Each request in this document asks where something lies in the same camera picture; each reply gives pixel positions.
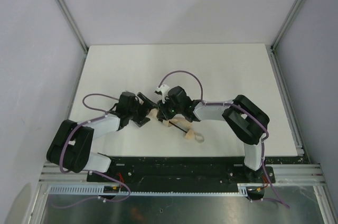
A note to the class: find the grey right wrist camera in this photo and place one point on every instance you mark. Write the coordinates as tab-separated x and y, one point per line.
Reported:
162	90

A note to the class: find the beige and black folding umbrella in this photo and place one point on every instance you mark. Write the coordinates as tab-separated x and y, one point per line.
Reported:
179	123

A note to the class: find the aluminium frame post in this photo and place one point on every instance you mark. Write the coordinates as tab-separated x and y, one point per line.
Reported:
293	12
72	24

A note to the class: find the left aluminium frame post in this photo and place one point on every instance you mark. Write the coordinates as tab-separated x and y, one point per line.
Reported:
72	24

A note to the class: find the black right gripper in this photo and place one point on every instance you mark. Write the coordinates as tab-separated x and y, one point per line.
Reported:
162	111

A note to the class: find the right aluminium frame post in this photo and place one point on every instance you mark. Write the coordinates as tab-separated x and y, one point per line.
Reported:
293	12

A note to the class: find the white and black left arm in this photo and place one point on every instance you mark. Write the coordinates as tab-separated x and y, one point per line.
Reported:
71	146

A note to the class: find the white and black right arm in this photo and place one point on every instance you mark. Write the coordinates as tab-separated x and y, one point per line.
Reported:
248	122

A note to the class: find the aluminium extrusion bracket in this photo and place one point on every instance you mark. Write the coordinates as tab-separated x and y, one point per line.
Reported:
298	174

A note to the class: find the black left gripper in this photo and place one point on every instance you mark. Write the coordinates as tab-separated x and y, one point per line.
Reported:
141	112

